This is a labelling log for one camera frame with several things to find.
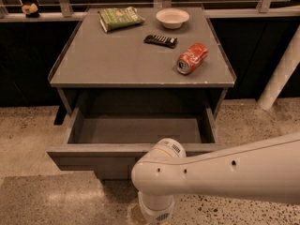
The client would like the grey top drawer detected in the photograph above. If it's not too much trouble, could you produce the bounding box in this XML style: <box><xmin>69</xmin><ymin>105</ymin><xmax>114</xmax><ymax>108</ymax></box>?
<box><xmin>46</xmin><ymin>89</ymin><xmax>229</xmax><ymax>173</ymax></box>

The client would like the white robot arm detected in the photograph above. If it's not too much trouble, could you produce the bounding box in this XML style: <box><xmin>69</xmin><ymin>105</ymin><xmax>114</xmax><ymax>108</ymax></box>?
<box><xmin>131</xmin><ymin>132</ymin><xmax>300</xmax><ymax>224</ymax></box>

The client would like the grey cabinet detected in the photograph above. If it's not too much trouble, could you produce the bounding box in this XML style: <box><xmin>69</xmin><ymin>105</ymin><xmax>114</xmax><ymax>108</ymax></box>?
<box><xmin>49</xmin><ymin>7</ymin><xmax>236</xmax><ymax>113</ymax></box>

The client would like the black snack bar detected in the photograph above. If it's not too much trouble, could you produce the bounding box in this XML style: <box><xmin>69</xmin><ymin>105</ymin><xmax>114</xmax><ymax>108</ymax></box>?
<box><xmin>143</xmin><ymin>35</ymin><xmax>177</xmax><ymax>49</ymax></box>

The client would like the red soda can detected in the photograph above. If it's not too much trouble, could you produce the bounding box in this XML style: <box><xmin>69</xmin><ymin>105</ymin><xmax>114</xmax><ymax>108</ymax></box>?
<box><xmin>176</xmin><ymin>43</ymin><xmax>208</xmax><ymax>75</ymax></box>

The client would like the white bowl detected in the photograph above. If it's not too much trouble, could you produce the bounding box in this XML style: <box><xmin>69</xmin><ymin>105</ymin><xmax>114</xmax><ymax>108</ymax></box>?
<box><xmin>156</xmin><ymin>8</ymin><xmax>189</xmax><ymax>29</ymax></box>

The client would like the green chip bag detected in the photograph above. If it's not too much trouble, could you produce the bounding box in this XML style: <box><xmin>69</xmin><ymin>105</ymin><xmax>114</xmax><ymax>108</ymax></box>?
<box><xmin>97</xmin><ymin>7</ymin><xmax>145</xmax><ymax>33</ymax></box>

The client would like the small yellow black object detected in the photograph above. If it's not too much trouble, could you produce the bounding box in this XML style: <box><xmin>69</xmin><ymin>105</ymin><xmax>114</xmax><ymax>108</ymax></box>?
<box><xmin>22</xmin><ymin>3</ymin><xmax>39</xmax><ymax>18</ymax></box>

